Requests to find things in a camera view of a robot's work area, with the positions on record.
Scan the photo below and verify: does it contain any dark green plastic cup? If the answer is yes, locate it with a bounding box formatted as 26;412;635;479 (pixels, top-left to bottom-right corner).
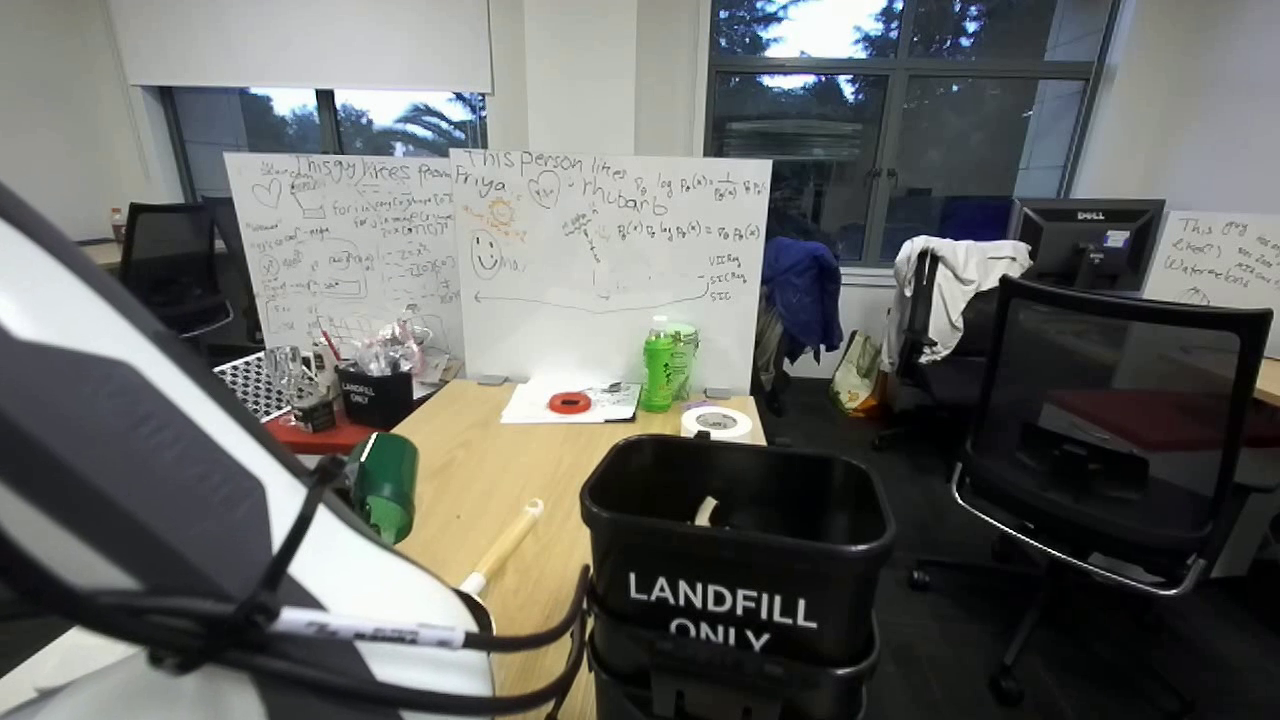
355;431;421;543

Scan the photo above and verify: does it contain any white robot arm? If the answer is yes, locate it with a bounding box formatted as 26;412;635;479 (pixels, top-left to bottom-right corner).
0;190;500;720

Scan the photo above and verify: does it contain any green soap bottle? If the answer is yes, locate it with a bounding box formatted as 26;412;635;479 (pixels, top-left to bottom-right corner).
640;318;698;412

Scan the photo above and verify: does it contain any red tape roll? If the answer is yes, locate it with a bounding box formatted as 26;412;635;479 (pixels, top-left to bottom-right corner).
548;391;593;418

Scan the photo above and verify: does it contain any white tape roll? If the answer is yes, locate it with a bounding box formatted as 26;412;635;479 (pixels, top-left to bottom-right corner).
681;406;756;440

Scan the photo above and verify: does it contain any large whiteboard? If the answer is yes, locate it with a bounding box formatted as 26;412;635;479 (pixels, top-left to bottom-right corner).
222;148;771;391

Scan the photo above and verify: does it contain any black landfill bin on table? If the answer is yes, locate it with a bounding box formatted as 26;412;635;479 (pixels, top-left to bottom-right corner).
579;435;897;720

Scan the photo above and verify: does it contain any black landfill bin on shelf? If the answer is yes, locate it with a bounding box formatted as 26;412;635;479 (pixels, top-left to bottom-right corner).
339;367;412;428

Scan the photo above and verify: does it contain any red top white cabinet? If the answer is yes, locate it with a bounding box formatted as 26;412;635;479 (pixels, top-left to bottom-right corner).
263;418;373;455

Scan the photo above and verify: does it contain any black computer monitor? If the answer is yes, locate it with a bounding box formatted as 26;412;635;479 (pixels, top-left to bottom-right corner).
1015;202;1162;293

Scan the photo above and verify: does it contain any black mesh office chair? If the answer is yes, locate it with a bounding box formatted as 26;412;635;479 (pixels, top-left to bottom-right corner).
948;280;1271;710

